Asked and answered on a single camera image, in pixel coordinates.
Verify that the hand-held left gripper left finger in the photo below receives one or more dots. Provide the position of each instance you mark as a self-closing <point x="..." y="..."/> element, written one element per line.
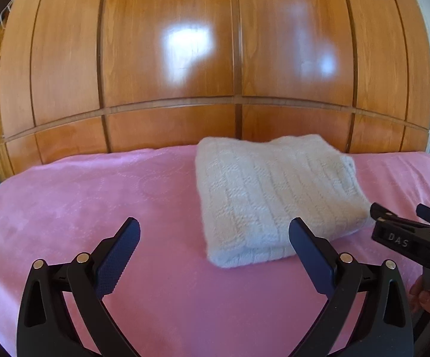
<point x="120" y="256"/>

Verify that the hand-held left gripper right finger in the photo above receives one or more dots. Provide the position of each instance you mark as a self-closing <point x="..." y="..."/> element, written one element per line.
<point x="310" y="256"/>

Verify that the white knitted towel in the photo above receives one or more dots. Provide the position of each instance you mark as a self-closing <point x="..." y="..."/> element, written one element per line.
<point x="274" y="197"/>

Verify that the pink blanket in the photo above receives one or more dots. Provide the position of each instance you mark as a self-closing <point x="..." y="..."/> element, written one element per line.
<point x="70" y="200"/>

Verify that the wooden headboard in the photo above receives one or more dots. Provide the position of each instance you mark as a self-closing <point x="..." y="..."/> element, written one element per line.
<point x="144" y="63"/>

